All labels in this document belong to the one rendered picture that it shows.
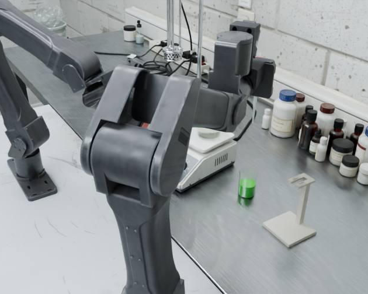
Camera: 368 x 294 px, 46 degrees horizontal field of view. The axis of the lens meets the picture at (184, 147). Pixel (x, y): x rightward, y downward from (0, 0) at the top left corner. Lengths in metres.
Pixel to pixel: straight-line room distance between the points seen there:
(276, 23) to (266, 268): 0.89
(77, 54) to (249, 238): 0.51
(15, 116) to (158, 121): 0.64
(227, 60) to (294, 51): 0.80
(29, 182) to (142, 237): 0.65
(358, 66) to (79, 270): 0.91
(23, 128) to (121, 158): 0.62
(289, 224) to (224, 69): 0.42
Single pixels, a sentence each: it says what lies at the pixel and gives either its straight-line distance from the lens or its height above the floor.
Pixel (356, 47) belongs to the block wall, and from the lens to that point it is 1.31.
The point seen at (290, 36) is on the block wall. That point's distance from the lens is 1.48.
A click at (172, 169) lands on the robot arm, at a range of 0.43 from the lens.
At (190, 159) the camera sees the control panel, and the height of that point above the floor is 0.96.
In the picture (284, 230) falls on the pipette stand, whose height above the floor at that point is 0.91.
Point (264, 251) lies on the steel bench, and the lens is 0.90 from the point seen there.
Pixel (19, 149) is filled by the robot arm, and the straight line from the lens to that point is 1.06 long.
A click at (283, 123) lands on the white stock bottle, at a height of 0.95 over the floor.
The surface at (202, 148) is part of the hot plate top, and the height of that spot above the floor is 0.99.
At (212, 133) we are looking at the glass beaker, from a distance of 1.07.
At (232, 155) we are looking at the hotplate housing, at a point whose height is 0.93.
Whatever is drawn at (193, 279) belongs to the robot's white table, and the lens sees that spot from 0.84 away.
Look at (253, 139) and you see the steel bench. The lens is 1.28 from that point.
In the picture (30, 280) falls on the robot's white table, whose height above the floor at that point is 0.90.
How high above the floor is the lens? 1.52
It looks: 30 degrees down
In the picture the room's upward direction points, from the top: 1 degrees clockwise
